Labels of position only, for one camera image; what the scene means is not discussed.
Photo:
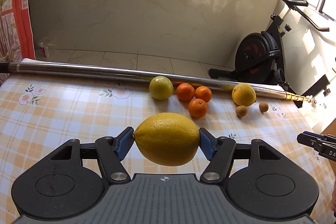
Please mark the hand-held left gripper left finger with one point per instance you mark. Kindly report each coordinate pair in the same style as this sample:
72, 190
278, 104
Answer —
125, 144

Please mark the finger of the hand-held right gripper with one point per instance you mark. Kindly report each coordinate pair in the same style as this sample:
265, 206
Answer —
325, 151
319, 136

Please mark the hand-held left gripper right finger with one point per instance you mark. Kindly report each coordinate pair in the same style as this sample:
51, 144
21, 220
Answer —
208, 144

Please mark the pointed yellow lemon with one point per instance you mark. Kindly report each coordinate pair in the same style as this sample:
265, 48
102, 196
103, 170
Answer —
167, 139

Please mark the round yellow lemon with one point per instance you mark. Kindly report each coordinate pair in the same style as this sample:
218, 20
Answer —
243, 94

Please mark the yellow green citrus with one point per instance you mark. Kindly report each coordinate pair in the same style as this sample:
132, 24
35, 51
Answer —
161, 87

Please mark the orange mandarin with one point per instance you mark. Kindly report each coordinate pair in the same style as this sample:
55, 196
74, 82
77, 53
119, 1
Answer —
185, 92
203, 94
197, 108

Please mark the orange checked floral tablecloth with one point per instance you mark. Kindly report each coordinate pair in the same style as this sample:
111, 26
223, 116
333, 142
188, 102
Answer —
65, 113

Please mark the steel telescopic pole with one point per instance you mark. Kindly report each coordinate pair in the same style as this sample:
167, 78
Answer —
105, 73

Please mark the black exercise bike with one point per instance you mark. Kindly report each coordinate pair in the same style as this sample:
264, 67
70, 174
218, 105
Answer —
256, 56

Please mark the plant printed wall cloth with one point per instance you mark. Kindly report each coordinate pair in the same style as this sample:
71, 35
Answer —
15, 3

